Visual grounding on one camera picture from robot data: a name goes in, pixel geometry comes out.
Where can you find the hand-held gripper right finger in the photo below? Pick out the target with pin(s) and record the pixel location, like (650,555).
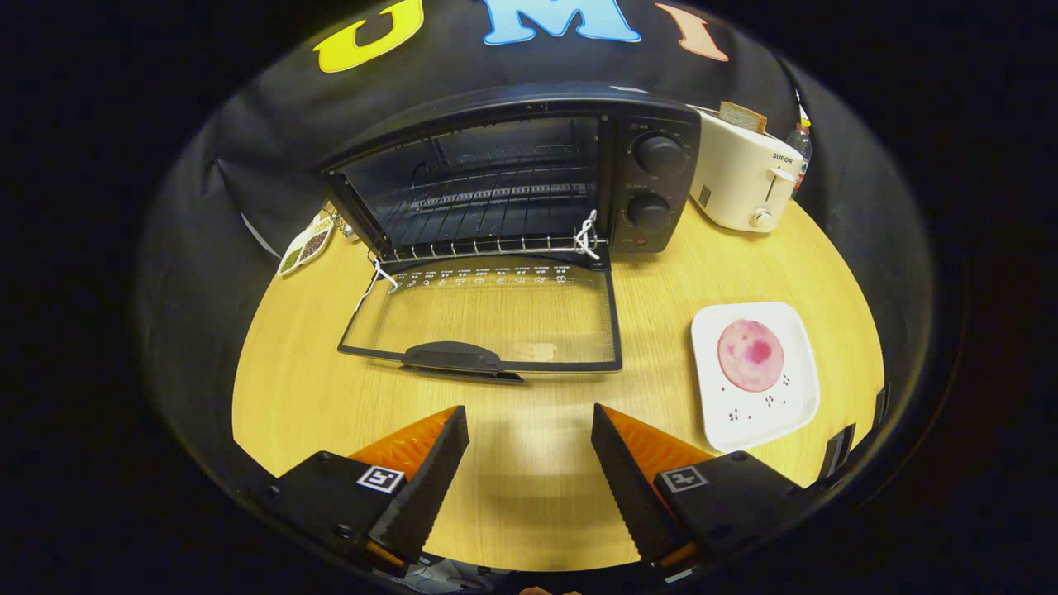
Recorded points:
(632,496)

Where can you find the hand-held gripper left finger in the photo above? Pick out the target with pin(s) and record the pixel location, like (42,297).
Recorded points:
(430,487)

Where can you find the white square plate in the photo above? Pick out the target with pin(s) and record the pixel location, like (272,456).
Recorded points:
(769,413)

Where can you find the round pink ham slice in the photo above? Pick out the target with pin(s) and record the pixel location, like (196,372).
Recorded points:
(750,355)

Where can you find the black toaster oven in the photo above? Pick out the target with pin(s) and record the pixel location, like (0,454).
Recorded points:
(653,178)

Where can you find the white bread toaster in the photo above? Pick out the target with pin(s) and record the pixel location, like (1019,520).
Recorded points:
(736,178)

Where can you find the black table edge clamp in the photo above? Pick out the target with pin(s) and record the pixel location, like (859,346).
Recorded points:
(881,405)
(839,450)

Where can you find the divided dish of seeds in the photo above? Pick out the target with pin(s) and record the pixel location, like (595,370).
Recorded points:
(304,245)

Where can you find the clear water bottle red label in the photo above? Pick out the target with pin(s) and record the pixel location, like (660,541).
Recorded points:
(800,153)

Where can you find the brown bread slice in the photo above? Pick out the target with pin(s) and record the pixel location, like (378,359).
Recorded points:
(741,116)

